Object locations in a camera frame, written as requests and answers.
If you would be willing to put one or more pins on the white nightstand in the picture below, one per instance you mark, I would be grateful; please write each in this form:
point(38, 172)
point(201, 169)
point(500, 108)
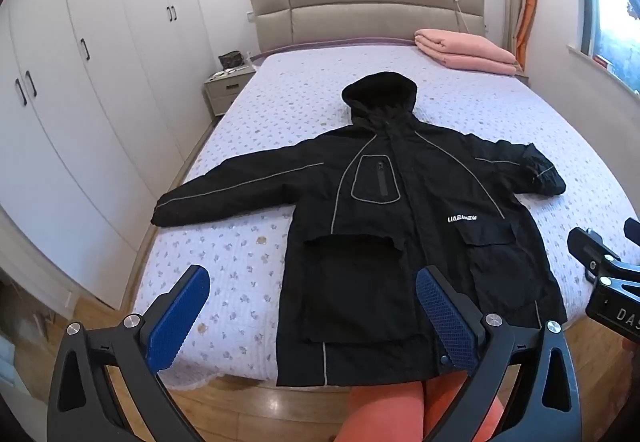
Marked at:
point(225, 89)

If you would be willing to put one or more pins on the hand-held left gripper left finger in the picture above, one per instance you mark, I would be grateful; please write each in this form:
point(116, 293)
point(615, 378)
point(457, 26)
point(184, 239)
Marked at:
point(177, 317)

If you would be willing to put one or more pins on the bed with floral quilted cover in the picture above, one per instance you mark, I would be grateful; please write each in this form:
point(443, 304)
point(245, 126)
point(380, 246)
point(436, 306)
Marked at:
point(280, 111)

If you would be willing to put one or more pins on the white windowsill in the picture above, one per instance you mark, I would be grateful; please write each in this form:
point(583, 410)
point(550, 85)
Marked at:
point(600, 69)

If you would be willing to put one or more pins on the patterned brown bag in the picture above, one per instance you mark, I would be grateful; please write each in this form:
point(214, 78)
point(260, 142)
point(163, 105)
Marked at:
point(230, 59)

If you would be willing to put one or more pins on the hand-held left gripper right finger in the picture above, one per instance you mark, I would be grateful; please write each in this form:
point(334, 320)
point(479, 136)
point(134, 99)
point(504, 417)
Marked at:
point(447, 322)

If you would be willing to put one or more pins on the person's leg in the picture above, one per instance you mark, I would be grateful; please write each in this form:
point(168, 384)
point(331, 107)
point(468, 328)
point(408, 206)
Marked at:
point(380, 414)
point(460, 402)

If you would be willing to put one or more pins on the folded pink blanket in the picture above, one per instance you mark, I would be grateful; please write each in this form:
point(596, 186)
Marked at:
point(465, 49)

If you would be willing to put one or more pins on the person's left leg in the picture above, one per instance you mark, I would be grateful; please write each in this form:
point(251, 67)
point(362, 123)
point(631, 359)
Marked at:
point(380, 414)

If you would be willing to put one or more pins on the person's right leg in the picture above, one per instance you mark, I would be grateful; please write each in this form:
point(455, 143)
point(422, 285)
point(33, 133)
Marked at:
point(460, 402)

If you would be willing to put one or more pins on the beige padded headboard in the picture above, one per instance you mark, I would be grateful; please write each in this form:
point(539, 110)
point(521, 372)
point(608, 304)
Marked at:
point(360, 16)

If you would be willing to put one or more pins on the window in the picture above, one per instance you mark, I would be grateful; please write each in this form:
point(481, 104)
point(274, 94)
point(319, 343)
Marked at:
point(615, 16)

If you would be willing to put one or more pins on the black hooded jacket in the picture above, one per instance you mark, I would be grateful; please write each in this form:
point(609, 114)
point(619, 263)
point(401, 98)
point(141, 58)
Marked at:
point(400, 171)

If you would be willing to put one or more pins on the white wardrobe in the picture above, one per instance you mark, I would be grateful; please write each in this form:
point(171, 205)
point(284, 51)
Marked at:
point(100, 96)

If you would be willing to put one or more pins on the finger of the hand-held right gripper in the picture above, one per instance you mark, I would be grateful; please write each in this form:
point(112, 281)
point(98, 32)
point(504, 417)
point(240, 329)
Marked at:
point(633, 229)
point(587, 244)

